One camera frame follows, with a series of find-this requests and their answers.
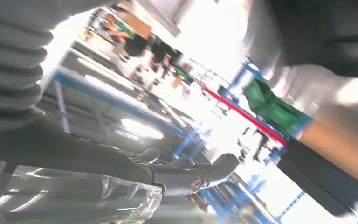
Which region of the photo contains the blue steel shelf rack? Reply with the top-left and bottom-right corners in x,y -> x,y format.
38,58 -> 211,164
197,57 -> 306,224

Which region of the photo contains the red barrier belt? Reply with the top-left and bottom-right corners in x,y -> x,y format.
202,87 -> 358,215

